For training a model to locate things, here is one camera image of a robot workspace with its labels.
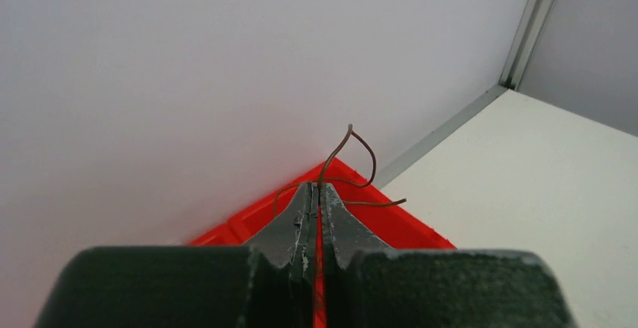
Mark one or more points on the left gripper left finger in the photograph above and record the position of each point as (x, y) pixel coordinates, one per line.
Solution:
(283, 256)

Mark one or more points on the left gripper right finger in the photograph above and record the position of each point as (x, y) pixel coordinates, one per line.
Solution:
(345, 239)

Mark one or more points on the red three-compartment bin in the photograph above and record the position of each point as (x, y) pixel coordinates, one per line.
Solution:
(393, 300)

